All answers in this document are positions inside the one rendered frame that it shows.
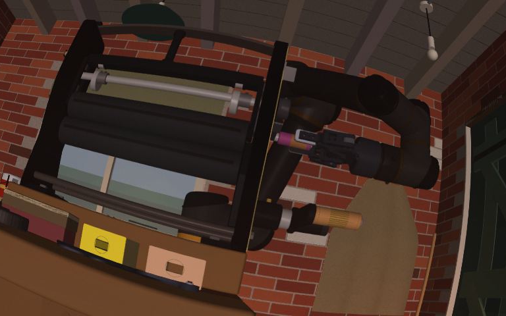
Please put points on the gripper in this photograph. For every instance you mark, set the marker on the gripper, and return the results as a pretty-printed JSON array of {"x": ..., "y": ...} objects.
[{"x": 343, "y": 151}]

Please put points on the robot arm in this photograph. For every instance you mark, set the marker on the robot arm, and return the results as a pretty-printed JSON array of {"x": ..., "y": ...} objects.
[{"x": 393, "y": 105}]

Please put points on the black crank clip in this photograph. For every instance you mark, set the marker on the black crank clip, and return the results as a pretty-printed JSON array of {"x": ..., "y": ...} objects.
[{"x": 303, "y": 219}]

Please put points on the black wringer roller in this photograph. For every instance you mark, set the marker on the black wringer roller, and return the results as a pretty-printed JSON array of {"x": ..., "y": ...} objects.
[
  {"x": 152, "y": 147},
  {"x": 160, "y": 115}
]

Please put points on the grey steel shaft with collars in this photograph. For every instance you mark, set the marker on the grey steel shaft with collars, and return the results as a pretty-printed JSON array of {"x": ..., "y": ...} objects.
[{"x": 165, "y": 86}]

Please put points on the black lever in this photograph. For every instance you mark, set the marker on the black lever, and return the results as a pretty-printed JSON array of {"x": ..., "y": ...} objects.
[{"x": 172, "y": 46}]

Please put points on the pink and orange cylinder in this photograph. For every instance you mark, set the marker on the pink and orange cylinder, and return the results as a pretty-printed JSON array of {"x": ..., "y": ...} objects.
[{"x": 290, "y": 140}]

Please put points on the white hanging light bulb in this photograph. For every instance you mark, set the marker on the white hanging light bulb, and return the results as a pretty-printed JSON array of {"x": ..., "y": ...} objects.
[{"x": 431, "y": 46}]

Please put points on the brown wooden base board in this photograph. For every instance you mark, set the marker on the brown wooden base board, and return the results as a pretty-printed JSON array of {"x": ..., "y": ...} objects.
[{"x": 222, "y": 268}]

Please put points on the thin wooden stick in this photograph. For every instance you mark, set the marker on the thin wooden stick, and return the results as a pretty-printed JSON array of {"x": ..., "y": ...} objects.
[{"x": 426, "y": 272}]

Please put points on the peach box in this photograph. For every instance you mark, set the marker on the peach box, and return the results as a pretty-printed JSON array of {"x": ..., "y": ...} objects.
[{"x": 174, "y": 265}]

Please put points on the dark green wooden door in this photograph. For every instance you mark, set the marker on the dark green wooden door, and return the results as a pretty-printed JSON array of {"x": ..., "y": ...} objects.
[{"x": 503, "y": 206}]

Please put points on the dark green lamp shade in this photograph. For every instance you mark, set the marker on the dark green lamp shade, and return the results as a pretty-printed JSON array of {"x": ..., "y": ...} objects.
[{"x": 152, "y": 20}]

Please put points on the yellow box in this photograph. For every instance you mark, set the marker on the yellow box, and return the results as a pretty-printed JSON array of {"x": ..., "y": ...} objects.
[{"x": 101, "y": 243}]

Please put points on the olive flat slab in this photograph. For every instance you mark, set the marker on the olive flat slab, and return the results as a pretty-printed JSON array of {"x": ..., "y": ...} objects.
[{"x": 33, "y": 205}]

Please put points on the dark red block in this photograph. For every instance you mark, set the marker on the dark red block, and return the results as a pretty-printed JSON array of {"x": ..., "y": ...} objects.
[{"x": 37, "y": 228}]

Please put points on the small red and white can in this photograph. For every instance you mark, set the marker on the small red and white can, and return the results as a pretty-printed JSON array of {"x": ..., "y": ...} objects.
[{"x": 6, "y": 182}]

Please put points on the black ribbed round disc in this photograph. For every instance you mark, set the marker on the black ribbed round disc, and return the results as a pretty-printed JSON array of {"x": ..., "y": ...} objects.
[{"x": 4, "y": 216}]

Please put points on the black wringer frame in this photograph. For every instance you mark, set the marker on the black wringer frame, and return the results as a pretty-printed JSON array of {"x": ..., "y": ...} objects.
[{"x": 264, "y": 145}]

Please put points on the brown board on wall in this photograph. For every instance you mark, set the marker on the brown board on wall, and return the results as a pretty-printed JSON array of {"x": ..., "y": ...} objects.
[{"x": 371, "y": 254}]

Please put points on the window with pale frame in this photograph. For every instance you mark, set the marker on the window with pale frame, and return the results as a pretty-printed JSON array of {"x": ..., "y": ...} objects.
[{"x": 147, "y": 182}]

